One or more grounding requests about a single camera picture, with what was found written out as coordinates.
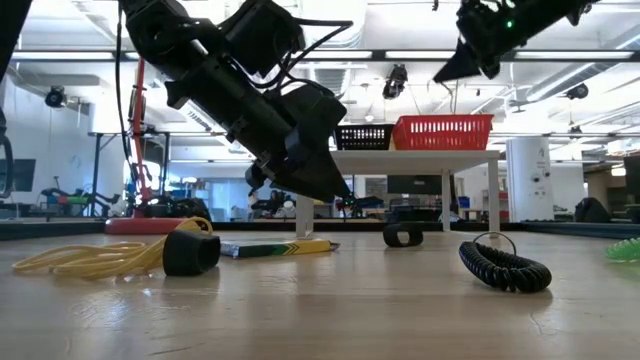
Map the black bag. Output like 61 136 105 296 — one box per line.
574 197 612 224

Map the black coil wrist keychain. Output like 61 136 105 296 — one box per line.
458 231 553 294

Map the white perforated riser shelf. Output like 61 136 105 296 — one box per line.
294 149 501 239

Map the black aluminium table frame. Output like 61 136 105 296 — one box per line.
0 219 640 241

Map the red desk lamp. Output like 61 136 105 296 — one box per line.
103 57 204 236

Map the red plastic basket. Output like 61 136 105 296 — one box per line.
391 113 495 152

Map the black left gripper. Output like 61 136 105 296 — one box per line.
164 54 352 204

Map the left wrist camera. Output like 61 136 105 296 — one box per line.
264 82 349 166

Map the black ceiling light rail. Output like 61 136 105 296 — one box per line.
9 48 640 63

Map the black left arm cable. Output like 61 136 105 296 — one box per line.
254 18 355 91

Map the green coil wrist keychain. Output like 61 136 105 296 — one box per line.
603 237 640 263

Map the silver ventilation duct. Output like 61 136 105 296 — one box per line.
310 67 351 97

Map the yellow rubber band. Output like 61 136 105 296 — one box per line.
54 217 215 279
12 242 149 281

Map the white round column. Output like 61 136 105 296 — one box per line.
505 137 555 223

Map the black plastic basket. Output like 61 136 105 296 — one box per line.
333 123 396 152

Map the black background monitor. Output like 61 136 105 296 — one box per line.
11 158 38 193
387 174 444 196

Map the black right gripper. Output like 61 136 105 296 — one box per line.
432 0 539 84

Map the black hanging cable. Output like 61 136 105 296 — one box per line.
113 0 135 169

